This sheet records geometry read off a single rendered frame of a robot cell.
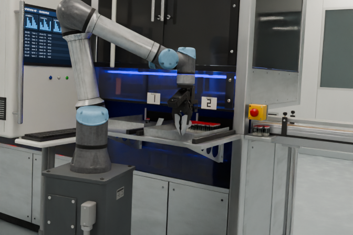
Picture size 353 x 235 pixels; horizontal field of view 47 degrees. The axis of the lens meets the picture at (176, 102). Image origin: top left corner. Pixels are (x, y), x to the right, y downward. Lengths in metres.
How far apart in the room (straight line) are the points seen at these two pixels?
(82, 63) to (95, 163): 0.40
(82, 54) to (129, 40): 0.22
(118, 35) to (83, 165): 0.49
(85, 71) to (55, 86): 0.74
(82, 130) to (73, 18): 0.40
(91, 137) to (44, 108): 0.85
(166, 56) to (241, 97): 0.60
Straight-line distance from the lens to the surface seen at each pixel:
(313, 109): 6.62
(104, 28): 1.52
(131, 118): 2.30
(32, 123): 2.28
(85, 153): 1.51
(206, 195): 2.14
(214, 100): 2.05
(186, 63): 1.67
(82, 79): 1.64
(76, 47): 1.64
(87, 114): 1.50
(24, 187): 3.08
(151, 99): 2.25
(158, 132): 1.78
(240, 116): 2.00
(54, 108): 2.36
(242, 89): 1.99
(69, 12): 1.53
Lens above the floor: 1.16
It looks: 4 degrees down
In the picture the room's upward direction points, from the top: 3 degrees clockwise
